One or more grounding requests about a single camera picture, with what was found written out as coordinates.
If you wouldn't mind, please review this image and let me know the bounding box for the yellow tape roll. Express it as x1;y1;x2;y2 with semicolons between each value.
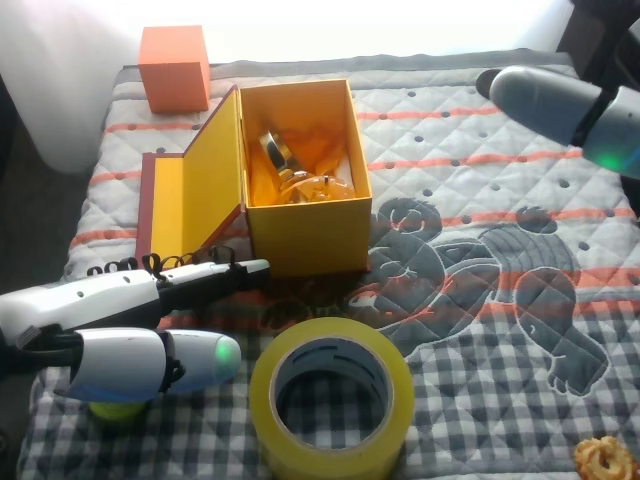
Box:
248;316;416;480

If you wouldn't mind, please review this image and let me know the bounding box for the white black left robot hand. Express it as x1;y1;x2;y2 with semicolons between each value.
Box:
0;244;272;341

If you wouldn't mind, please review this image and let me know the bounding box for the green ball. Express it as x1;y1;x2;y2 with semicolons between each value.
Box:
88;398;147;425

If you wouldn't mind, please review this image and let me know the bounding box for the white fabric bundle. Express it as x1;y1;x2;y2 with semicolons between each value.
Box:
0;0;119;174

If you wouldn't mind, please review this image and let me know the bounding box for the shiny round metal piece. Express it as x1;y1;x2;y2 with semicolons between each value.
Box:
258;129;300;174

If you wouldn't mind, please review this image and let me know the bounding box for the golden cookie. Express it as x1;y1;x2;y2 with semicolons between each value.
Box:
573;435;640;480

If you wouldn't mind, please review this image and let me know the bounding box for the yellow gift box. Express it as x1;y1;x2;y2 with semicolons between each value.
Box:
134;78;374;279

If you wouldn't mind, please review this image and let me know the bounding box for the orange tissue paper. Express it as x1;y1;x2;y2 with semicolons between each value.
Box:
248;122;357;207

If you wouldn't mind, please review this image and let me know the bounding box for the grey quilt with printed bear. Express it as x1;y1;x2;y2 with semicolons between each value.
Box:
17;48;640;480

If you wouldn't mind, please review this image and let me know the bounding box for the orange cube box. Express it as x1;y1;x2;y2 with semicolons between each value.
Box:
138;24;211;115

